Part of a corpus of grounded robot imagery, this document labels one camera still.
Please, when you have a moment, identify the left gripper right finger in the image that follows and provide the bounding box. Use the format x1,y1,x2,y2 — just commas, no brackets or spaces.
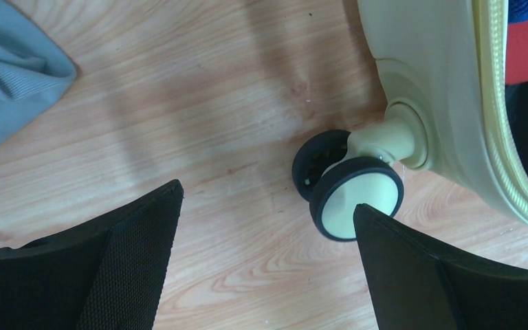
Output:
353,204,528,329

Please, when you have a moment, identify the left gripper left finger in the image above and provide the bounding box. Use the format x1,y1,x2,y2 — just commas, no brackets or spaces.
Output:
0,180,184,329

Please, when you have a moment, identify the cream suitcase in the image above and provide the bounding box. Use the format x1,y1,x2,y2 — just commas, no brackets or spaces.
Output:
292,1,528,242

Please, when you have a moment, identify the blue cloth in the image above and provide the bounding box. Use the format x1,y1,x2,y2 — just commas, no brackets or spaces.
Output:
507,0,528,23

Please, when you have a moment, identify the grey crumpled cloth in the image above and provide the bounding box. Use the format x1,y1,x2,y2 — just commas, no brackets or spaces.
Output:
0,1,77,144

